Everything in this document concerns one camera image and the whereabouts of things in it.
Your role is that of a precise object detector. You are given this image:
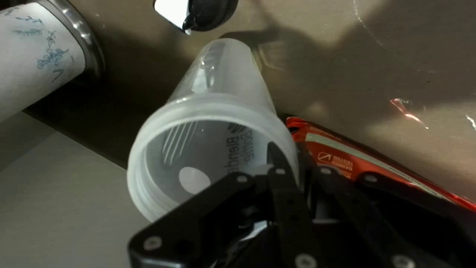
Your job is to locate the translucent lidless shaker cup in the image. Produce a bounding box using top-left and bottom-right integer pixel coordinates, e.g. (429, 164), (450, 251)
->
(125, 38), (302, 225)

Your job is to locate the metal paper towel holder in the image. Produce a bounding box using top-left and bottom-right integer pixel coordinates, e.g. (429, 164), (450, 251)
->
(36, 0), (107, 81)

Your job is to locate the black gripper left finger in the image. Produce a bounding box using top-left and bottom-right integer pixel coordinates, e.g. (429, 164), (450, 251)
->
(127, 140), (314, 268)

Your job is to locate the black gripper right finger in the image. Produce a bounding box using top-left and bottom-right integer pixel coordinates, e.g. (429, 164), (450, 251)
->
(296, 148), (476, 268)

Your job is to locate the black red whey protein bag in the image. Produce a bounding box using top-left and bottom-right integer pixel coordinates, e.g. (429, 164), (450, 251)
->
(284, 115), (476, 215)

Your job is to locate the black shaker lid white cap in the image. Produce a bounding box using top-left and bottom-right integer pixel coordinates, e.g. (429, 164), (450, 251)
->
(152, 0), (240, 36)

